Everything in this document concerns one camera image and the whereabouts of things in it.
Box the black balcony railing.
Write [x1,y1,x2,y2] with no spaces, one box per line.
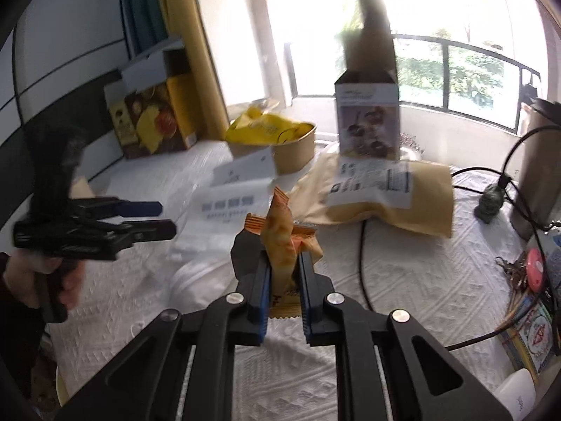
[284,31,544,134]

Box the bunch of keys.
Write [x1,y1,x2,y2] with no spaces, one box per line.
[495,256,533,292]

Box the teal curtain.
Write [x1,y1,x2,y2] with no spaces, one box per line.
[118,0,169,60]

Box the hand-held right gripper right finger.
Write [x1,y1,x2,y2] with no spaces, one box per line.
[296,250,515,421]

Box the white and black wardrobe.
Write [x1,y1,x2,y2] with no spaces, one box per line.
[0,0,132,185]

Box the brown cracker box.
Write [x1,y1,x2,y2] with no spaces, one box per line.
[104,37,198,160]

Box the pink round tag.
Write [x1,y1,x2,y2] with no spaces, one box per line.
[525,248,546,292]

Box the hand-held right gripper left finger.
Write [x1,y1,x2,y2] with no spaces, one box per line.
[53,230,275,421]

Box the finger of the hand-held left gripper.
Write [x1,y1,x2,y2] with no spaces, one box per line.
[85,218,177,243]
[72,197,164,220]

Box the orange snack packet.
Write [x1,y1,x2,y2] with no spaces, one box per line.
[244,186,324,320]

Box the white lace tablecloth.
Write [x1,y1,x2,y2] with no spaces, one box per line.
[41,140,553,421]

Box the colourful patterned booklet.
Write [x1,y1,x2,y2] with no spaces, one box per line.
[500,292,555,375]

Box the white box with food picture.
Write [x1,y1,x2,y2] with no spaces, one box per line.
[334,31,400,161]

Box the clear plastic bag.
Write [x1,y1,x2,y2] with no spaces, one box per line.
[169,254,242,312]

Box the white rounded device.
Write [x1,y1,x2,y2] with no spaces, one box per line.
[493,368,543,421]

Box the kraft paper envelope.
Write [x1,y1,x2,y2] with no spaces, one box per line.
[289,153,454,238]

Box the person's left hand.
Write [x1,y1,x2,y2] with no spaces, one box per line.
[4,252,86,312]

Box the yellow bag with black print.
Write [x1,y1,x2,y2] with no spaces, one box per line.
[225,104,316,146]

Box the steel thermos flask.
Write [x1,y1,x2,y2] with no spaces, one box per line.
[508,99,561,242]

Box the yellow curtain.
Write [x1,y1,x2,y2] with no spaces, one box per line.
[155,0,229,141]

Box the small white box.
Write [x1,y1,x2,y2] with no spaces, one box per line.
[211,147,277,187]

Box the black power cable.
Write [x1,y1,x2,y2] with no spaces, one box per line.
[357,125,561,352]

